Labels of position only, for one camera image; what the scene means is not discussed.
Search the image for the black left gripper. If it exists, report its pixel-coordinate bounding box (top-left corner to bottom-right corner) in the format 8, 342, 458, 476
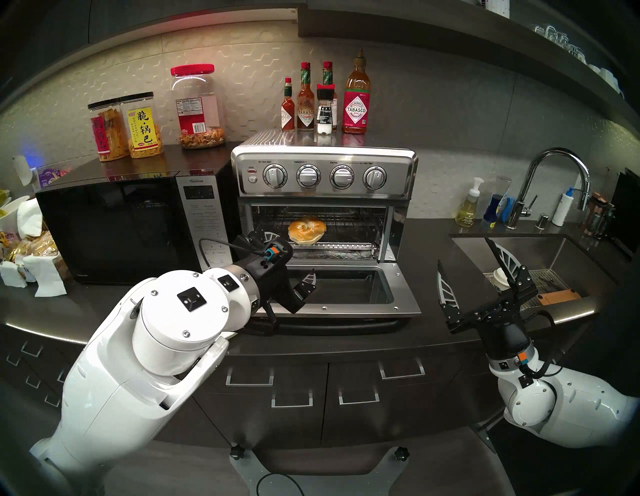
250, 230, 317, 322

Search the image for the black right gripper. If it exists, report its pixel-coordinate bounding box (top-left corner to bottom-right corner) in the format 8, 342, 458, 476
437, 238, 540, 362

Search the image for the golden brown bagel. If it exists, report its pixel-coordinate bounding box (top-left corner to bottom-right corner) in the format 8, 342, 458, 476
288, 216, 328, 246

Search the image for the glass toaster oven door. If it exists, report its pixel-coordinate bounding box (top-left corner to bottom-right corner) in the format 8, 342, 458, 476
235, 260, 422, 336

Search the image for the foil lined oven tray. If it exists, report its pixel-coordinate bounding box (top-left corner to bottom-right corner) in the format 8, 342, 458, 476
292, 249, 375, 261

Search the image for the metal oven rack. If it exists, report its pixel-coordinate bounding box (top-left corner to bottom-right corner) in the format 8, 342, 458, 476
292, 241, 377, 252

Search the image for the stainless steel toaster oven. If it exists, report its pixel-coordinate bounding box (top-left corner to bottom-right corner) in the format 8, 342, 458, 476
231, 129, 419, 266

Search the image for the black microwave oven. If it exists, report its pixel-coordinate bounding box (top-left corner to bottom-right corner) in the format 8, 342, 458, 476
36, 145, 247, 287

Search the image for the wooden cutting board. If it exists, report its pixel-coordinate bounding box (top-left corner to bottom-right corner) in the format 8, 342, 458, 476
536, 288, 583, 307

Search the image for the stainless steel sink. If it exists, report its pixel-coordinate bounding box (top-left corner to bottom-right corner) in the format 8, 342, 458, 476
449, 232, 619, 321

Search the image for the yellow soap pump bottle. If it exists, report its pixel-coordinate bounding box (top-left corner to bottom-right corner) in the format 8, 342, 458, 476
455, 177, 485, 229

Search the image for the chrome gooseneck faucet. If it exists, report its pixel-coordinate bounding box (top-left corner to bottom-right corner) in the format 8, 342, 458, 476
504, 148, 592, 231

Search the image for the blue dish soap bottle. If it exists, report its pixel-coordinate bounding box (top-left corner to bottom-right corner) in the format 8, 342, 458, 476
482, 176, 513, 229

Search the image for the white blue-top pump bottle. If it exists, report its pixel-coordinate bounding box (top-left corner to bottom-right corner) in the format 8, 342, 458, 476
551, 187, 576, 227

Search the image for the copper french press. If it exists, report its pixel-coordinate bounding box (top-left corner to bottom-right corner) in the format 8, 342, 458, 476
581, 192, 616, 240

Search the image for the small red Tabasco bottle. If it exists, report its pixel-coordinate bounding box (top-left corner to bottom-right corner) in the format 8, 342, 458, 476
281, 77, 296, 133

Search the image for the orange sauce Tabasco bottle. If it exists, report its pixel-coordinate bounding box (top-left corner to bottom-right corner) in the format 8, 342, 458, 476
297, 62, 316, 133

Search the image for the black cap salt grinder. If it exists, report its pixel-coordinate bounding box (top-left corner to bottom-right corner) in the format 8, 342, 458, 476
316, 84, 336, 136

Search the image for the black countertop appliance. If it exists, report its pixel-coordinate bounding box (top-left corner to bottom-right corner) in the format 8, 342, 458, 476
607, 169, 640, 259

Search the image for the large Tabasco sauce bottle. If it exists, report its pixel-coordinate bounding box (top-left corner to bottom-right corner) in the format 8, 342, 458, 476
343, 48, 372, 135

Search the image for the dark base cabinet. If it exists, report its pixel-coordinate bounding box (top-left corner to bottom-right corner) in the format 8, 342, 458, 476
0, 320, 506, 451

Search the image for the red lid clear jar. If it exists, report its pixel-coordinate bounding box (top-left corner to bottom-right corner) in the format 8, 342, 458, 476
170, 64, 227, 150

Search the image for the green label Tabasco bottle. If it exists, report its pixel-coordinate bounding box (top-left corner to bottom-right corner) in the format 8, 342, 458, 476
322, 61, 339, 132

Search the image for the yellow label snack jar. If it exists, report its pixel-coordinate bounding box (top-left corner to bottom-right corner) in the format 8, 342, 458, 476
121, 92, 165, 160

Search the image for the red label snack jar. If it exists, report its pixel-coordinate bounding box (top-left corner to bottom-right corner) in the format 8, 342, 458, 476
88, 99, 130, 163

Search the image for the large white folded napkin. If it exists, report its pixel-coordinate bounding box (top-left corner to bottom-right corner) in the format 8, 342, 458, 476
22, 255, 68, 298

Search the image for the bagged bread loaf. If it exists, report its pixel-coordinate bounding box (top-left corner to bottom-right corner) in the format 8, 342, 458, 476
5, 231, 71, 281

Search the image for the under-cabinet LED strip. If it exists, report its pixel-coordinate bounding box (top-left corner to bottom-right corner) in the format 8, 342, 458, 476
89, 7, 299, 46

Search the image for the crumpled white paper towel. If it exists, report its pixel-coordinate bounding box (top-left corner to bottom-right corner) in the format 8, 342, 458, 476
16, 197, 45, 239

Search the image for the small white folded napkin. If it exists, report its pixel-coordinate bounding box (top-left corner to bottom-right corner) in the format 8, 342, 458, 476
0, 261, 28, 289

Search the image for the white bowl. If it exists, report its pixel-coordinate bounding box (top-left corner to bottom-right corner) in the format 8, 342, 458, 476
0, 195, 31, 235

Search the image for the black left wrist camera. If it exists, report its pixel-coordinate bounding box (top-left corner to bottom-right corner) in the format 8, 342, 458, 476
239, 240, 294, 266

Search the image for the wire sink grid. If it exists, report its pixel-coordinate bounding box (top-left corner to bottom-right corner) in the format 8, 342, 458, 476
482, 269, 573, 311

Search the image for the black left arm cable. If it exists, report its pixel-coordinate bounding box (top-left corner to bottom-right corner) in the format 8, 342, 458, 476
198, 237, 252, 257

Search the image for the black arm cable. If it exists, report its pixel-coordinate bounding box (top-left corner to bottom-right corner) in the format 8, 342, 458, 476
198, 237, 252, 257
520, 310, 564, 381

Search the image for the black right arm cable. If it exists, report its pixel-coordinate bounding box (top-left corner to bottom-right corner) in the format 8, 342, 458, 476
520, 310, 564, 381

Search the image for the silver drawer handle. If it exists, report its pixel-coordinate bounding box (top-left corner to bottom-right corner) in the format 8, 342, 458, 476
378, 357, 426, 381
226, 366, 275, 387
271, 390, 314, 409
338, 387, 380, 406

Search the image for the black base cable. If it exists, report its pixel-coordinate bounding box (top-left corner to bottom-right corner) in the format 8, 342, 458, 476
256, 471, 306, 496

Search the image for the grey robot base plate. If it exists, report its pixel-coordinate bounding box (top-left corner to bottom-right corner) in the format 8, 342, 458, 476
229, 445, 412, 496

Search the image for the dark open wall shelf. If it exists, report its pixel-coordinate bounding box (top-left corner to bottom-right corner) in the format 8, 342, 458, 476
298, 0, 640, 138

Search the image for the dark wall cabinet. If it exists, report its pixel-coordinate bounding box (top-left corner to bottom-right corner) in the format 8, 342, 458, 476
0, 0, 307, 116

